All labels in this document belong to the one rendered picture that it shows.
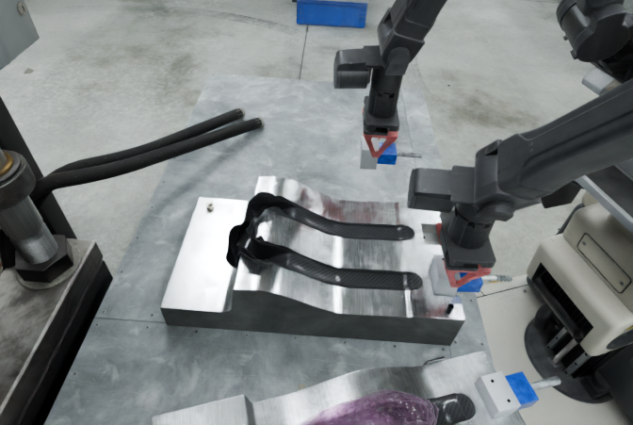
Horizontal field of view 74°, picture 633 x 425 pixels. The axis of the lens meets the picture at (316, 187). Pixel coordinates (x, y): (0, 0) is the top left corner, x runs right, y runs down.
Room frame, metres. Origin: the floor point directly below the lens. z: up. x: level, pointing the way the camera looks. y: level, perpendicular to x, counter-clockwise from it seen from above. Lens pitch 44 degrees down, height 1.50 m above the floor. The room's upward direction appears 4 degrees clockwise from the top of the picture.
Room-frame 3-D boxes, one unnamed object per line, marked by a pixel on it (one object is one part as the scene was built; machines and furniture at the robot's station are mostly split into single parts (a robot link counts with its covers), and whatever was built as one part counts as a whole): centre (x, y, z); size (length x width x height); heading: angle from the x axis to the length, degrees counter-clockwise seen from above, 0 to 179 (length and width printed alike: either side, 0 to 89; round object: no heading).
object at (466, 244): (0.42, -0.23, 1.04); 0.10 x 0.07 x 0.07; 0
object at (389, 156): (0.71, -0.16, 0.93); 0.13 x 0.05 x 0.05; 89
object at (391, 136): (0.70, -0.12, 0.99); 0.07 x 0.07 x 0.09; 0
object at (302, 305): (0.48, -0.01, 0.87); 0.50 x 0.26 x 0.14; 90
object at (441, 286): (0.42, -0.27, 0.91); 0.13 x 0.05 x 0.05; 90
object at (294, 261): (0.47, -0.02, 0.92); 0.35 x 0.16 x 0.09; 90
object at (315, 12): (3.79, -0.01, 0.11); 0.61 x 0.41 x 0.22; 90
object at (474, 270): (0.41, -0.24, 0.96); 0.07 x 0.07 x 0.09; 0
